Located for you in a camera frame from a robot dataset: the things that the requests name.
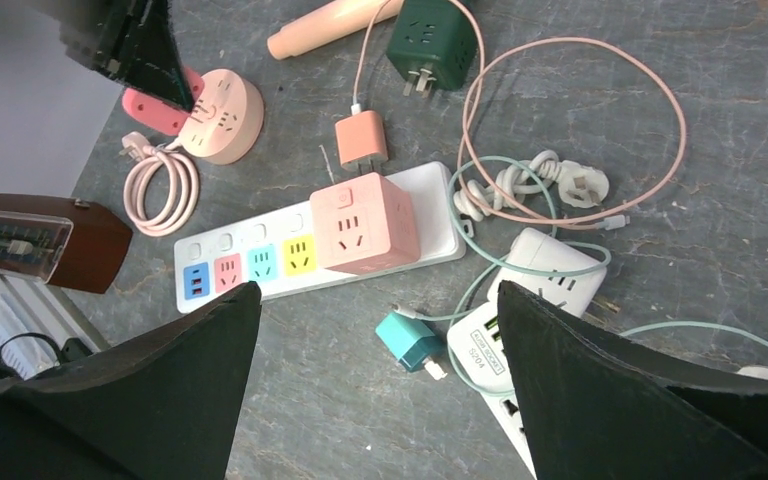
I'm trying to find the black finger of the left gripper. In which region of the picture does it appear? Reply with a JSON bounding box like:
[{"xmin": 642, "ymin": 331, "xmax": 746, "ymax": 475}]
[{"xmin": 29, "ymin": 0, "xmax": 195, "ymax": 111}]

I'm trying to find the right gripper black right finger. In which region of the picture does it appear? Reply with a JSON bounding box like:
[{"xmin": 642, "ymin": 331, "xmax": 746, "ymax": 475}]
[{"xmin": 497, "ymin": 281, "xmax": 768, "ymax": 479}]

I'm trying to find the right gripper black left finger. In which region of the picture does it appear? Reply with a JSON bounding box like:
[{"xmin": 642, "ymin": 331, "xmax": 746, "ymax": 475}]
[{"xmin": 0, "ymin": 282, "xmax": 261, "ymax": 479}]

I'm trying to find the coral plug adapter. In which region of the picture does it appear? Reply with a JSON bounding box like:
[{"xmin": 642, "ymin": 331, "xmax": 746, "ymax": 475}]
[{"xmin": 121, "ymin": 88, "xmax": 192, "ymax": 136}]

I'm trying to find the pink cube socket adapter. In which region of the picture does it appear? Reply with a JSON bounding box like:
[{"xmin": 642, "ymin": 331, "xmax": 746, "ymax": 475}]
[{"xmin": 309, "ymin": 173, "xmax": 421, "ymax": 275}]

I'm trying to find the round pink socket hub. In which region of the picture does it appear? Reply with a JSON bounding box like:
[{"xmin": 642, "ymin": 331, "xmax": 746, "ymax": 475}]
[{"xmin": 177, "ymin": 69, "xmax": 265, "ymax": 165}]

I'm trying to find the white usb power strip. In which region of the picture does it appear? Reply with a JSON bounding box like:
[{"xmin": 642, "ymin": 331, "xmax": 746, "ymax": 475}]
[{"xmin": 447, "ymin": 302, "xmax": 536, "ymax": 479}]

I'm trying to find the white cube adapter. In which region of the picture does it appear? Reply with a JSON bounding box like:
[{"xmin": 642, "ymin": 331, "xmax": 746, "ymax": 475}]
[{"xmin": 487, "ymin": 228, "xmax": 607, "ymax": 318}]

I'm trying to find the brown wooden metronome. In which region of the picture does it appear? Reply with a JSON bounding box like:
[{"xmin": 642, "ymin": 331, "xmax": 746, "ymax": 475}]
[{"xmin": 0, "ymin": 193, "xmax": 133, "ymax": 294}]

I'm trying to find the white multicolour power strip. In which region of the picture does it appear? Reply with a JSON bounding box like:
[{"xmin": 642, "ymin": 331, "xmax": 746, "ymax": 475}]
[{"xmin": 174, "ymin": 161, "xmax": 466, "ymax": 314}]

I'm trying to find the teal usb charger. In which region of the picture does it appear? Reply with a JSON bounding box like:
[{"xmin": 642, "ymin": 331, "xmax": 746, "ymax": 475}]
[{"xmin": 375, "ymin": 311, "xmax": 447, "ymax": 381}]

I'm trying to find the salmon usb charger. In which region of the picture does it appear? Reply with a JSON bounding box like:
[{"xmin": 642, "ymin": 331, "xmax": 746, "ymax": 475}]
[{"xmin": 335, "ymin": 110, "xmax": 389, "ymax": 171}]

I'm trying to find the dark green cube adapter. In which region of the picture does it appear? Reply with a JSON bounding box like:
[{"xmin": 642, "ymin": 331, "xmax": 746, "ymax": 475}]
[{"xmin": 386, "ymin": 0, "xmax": 477, "ymax": 97}]

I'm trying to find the pink coiled hub cable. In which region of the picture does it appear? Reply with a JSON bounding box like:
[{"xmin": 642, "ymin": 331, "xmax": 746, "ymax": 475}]
[{"xmin": 118, "ymin": 131, "xmax": 201, "ymax": 238}]

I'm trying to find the thin pink usb cable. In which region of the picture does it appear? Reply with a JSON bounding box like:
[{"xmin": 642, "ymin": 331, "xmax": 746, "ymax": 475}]
[{"xmin": 350, "ymin": 0, "xmax": 688, "ymax": 232}]

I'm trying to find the white cable plug bundle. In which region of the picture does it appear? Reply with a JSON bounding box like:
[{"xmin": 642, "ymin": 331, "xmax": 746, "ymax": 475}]
[{"xmin": 452, "ymin": 150, "xmax": 610, "ymax": 221}]

